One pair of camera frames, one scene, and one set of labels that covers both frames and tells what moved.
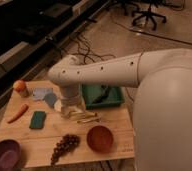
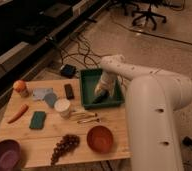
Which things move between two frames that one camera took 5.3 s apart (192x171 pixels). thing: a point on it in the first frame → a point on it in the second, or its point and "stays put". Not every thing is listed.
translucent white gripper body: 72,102 → 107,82
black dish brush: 103,96 stays put
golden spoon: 84,121 stays put
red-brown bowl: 100,138 stays put
